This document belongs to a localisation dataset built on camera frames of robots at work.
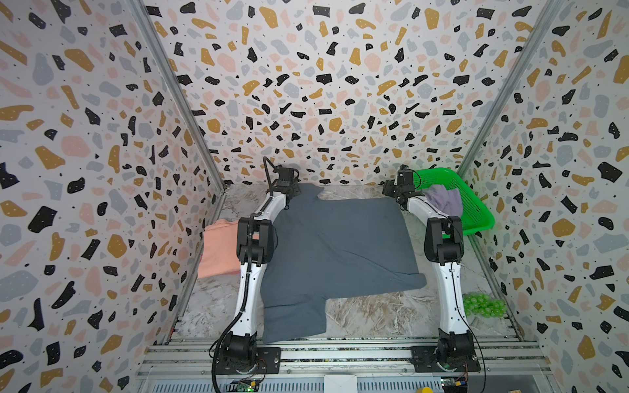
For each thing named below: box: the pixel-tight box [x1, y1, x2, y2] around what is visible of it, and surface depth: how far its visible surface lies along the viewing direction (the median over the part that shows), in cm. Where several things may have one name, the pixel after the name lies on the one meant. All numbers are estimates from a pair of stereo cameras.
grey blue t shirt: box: [260, 183, 427, 344], surface depth 97 cm
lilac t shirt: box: [422, 184, 463, 218], surface depth 115 cm
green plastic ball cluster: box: [462, 292, 508, 319], surface depth 83 cm
